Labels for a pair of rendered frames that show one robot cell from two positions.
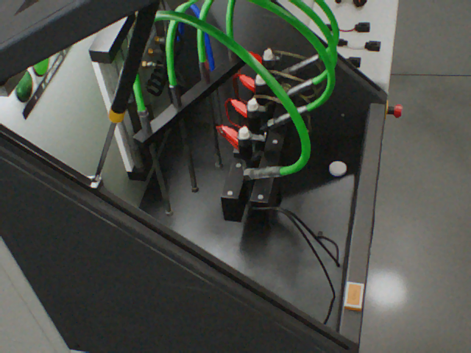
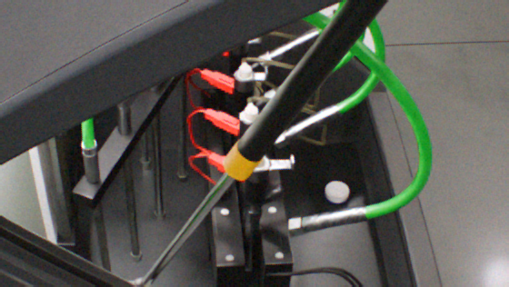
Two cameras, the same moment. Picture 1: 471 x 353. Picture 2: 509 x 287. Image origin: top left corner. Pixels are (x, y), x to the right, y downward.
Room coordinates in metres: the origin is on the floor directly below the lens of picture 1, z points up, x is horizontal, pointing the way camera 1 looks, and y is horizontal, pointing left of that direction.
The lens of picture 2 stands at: (0.27, 0.30, 1.84)
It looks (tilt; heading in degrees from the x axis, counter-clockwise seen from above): 45 degrees down; 332
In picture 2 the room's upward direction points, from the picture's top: 5 degrees clockwise
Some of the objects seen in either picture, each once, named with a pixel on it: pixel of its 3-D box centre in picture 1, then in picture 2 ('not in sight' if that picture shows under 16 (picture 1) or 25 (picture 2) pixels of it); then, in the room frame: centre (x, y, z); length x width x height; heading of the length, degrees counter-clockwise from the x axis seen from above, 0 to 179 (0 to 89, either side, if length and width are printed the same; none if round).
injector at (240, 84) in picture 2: (268, 118); (248, 131); (1.03, -0.09, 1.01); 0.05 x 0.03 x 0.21; 71
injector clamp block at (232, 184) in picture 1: (262, 163); (240, 202); (0.99, -0.07, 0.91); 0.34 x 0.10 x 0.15; 161
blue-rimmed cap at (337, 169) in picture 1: (338, 168); (336, 192); (1.01, -0.25, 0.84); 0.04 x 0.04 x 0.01
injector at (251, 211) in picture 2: (253, 171); (261, 219); (0.88, -0.04, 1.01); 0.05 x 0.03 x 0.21; 71
